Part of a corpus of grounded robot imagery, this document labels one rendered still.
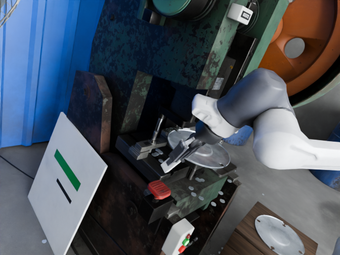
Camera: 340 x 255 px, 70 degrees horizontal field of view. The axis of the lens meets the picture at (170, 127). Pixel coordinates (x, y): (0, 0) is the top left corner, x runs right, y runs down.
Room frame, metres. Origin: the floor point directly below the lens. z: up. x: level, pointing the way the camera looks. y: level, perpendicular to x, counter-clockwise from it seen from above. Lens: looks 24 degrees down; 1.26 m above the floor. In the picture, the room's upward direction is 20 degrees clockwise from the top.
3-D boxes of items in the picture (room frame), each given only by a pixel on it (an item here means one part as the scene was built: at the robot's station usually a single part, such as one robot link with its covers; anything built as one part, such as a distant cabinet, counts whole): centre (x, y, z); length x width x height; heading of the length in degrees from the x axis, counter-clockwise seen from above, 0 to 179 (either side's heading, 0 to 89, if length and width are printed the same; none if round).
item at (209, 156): (0.97, -0.15, 0.78); 0.29 x 0.29 x 0.01
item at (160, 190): (0.64, -0.04, 0.72); 0.07 x 0.06 x 0.08; 54
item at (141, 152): (0.90, 0.05, 0.76); 0.17 x 0.06 x 0.10; 144
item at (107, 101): (0.91, 0.22, 0.45); 0.92 x 0.12 x 0.90; 54
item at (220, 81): (1.02, -0.08, 1.04); 0.17 x 0.15 x 0.30; 54
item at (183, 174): (1.04, -0.05, 0.68); 0.45 x 0.30 x 0.06; 144
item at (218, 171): (0.94, -0.19, 0.72); 0.25 x 0.14 x 0.14; 54
